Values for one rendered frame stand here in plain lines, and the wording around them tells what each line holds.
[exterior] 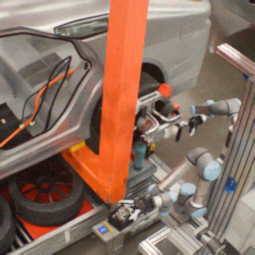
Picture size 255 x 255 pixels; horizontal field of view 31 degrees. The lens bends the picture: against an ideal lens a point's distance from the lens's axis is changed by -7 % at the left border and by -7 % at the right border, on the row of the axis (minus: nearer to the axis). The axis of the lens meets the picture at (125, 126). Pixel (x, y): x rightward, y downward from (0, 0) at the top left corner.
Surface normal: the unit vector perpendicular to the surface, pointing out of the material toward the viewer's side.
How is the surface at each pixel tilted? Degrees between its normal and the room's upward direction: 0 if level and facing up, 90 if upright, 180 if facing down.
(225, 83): 0
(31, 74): 7
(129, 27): 90
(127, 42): 90
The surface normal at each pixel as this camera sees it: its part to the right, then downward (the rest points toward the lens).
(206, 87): 0.08, -0.72
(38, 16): 0.48, -0.32
